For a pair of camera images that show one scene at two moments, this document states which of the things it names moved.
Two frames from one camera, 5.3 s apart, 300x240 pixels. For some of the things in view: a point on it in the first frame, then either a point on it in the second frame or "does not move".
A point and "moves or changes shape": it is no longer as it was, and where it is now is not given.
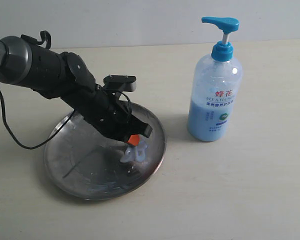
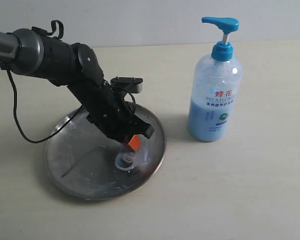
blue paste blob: x=136 y=153 moves or changes shape
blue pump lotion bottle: x=216 y=88 does not move
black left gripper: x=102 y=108 does not move
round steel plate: x=84 y=163 does not move
